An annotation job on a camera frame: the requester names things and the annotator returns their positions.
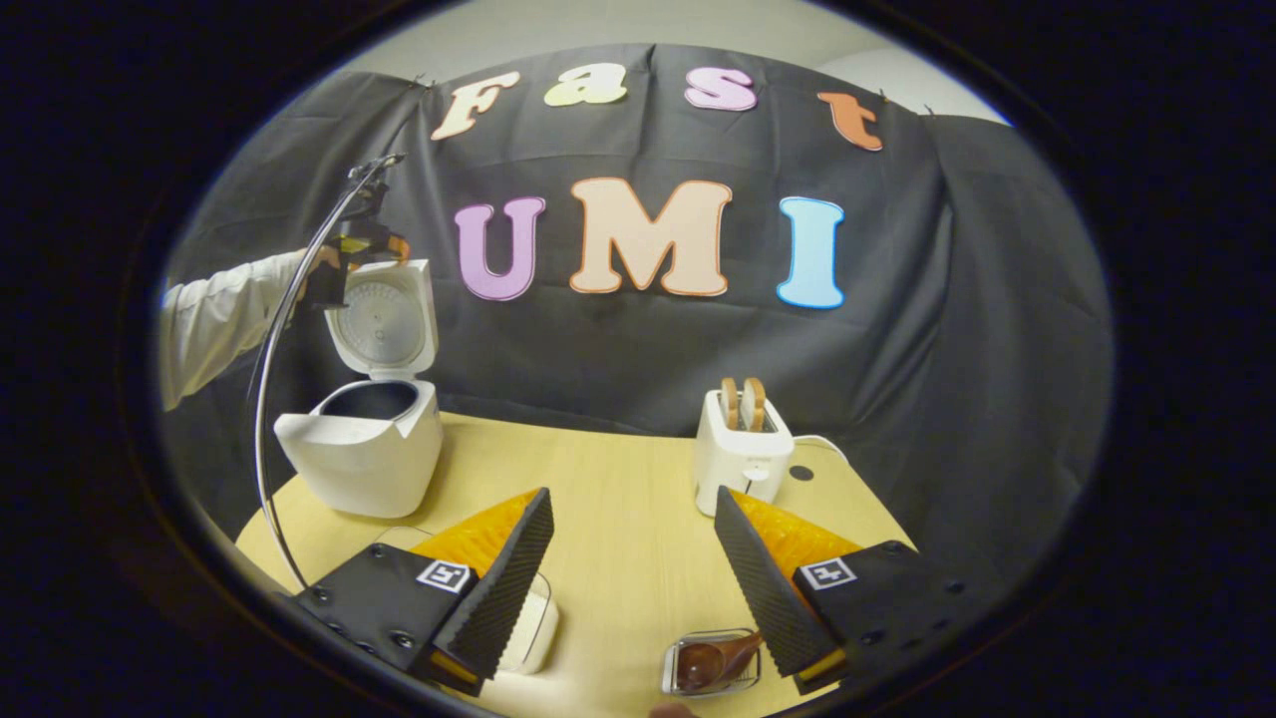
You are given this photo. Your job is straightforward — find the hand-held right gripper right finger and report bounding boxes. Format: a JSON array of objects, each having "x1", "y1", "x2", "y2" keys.
[{"x1": 714, "y1": 487, "x2": 983, "y2": 696}]

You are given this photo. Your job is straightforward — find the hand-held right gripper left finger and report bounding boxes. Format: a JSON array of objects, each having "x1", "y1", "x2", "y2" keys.
[{"x1": 296, "y1": 487, "x2": 555, "y2": 697}]

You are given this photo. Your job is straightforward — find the clear rice container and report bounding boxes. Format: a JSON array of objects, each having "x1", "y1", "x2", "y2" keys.
[{"x1": 374, "y1": 526, "x2": 560, "y2": 675}]

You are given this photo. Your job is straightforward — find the brown wooden spoon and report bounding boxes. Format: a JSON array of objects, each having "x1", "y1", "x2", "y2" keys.
[{"x1": 676, "y1": 633, "x2": 764, "y2": 691}]

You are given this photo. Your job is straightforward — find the clear ribbed chopstick holder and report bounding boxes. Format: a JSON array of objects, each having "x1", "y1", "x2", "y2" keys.
[{"x1": 662, "y1": 628, "x2": 764, "y2": 697}]

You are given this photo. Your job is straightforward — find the white rice cooker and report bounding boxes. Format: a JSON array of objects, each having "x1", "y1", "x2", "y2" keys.
[{"x1": 274, "y1": 259, "x2": 445, "y2": 520}]

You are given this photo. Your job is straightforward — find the white toaster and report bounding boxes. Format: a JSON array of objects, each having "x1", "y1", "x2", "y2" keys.
[{"x1": 693, "y1": 391, "x2": 796, "y2": 518}]

